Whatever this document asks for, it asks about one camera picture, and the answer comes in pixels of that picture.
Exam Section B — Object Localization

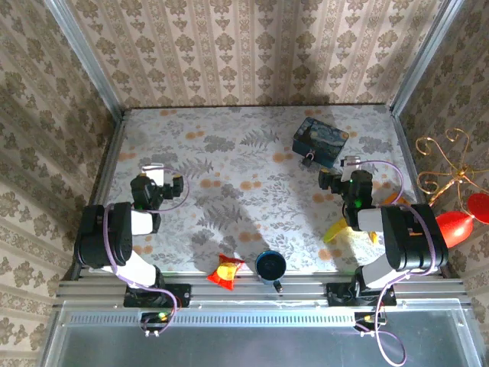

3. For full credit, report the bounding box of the aluminium corner post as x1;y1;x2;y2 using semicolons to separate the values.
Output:
44;0;126;118
388;0;466;115

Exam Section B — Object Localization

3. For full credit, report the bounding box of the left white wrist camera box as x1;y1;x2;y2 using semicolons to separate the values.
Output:
140;163;166;188

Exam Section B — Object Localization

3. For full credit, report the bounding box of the starry night tin box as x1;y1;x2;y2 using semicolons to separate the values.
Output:
292;117;351;169

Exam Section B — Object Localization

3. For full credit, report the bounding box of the gold wire curly stand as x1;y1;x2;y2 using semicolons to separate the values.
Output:
415;128;489;207

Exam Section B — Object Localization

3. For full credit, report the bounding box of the yellow toy banana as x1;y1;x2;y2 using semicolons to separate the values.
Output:
322;219;355;244

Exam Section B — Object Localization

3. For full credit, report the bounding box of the aluminium side rail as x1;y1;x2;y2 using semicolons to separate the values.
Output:
390;109;459;278
63;110;129;282

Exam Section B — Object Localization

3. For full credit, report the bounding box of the red round disc ornament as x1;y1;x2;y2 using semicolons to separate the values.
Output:
466;192;489;226

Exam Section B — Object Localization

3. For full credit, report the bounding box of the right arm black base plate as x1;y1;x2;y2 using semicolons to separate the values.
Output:
326;281;397;307

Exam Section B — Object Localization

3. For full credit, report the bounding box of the red yellow snack packet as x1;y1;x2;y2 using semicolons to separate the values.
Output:
206;252;245;291

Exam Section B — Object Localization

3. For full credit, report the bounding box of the dark blue mug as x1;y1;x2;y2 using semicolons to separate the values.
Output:
254;250;287;294

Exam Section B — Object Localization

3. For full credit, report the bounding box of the grey sheet metal cover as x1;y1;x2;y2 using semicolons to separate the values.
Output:
40;300;488;367

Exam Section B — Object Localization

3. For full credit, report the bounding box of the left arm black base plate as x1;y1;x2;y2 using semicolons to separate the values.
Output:
122;283;192;308

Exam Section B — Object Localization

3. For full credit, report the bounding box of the aluminium frame rail with bases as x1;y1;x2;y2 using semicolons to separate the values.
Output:
53;271;470;308

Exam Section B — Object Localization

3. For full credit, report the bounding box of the floral patterned table mat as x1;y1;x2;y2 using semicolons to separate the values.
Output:
88;106;439;274

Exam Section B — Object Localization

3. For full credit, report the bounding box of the red egg-shaped ornament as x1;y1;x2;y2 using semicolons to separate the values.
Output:
435;209;474;249

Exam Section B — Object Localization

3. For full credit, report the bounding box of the slotted metal cable duct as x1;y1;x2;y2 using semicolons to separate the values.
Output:
60;310;383;326

